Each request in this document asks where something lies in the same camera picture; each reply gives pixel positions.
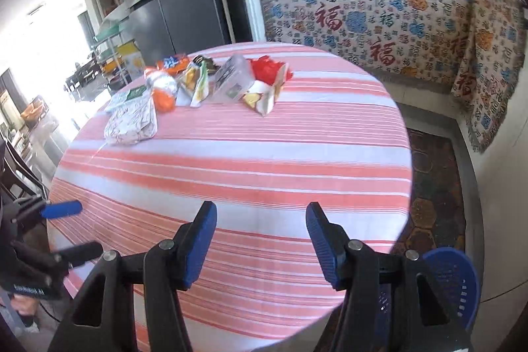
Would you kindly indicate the patterned sofa with cushion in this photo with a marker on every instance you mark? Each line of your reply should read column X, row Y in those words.
column 371, row 5

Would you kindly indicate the yellow silver snack bag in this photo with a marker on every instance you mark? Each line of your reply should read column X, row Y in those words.
column 194, row 83

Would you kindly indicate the dark crumpled wrapper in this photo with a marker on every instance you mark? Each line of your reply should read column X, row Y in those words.
column 205, row 62

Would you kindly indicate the orange and white snack bag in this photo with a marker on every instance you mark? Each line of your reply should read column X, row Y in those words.
column 161, row 92

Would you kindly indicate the patterned floor mat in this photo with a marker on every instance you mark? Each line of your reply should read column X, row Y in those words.
column 433, row 187

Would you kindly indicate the red and yellow snack bag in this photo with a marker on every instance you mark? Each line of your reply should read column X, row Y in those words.
column 262, row 98

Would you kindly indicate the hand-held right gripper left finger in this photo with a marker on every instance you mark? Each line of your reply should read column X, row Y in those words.
column 201, row 247

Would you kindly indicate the blue plastic basket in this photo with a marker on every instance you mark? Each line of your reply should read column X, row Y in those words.
column 449, row 273

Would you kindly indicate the white patterned bag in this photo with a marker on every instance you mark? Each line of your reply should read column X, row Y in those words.
column 132, row 123

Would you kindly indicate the round striped table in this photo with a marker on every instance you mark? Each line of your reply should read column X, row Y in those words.
column 247, row 154

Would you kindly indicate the dark dining chair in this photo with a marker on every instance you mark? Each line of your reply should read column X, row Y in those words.
column 80, row 73

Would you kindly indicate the green white packet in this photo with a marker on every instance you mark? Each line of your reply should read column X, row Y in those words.
column 127, row 96

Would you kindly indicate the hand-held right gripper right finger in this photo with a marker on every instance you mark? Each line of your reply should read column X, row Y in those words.
column 326, row 249

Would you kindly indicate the clear plastic container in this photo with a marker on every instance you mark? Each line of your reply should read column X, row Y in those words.
column 233, row 80

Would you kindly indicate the green shelf rack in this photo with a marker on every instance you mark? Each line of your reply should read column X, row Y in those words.
column 109, row 47

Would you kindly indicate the yellow carton box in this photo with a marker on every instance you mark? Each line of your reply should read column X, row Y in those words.
column 131, row 57

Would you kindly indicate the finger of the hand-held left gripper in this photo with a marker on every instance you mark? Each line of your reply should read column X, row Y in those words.
column 80, row 252
column 62, row 209

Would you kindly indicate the red plastic bag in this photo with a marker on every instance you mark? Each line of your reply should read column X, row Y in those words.
column 268, row 69

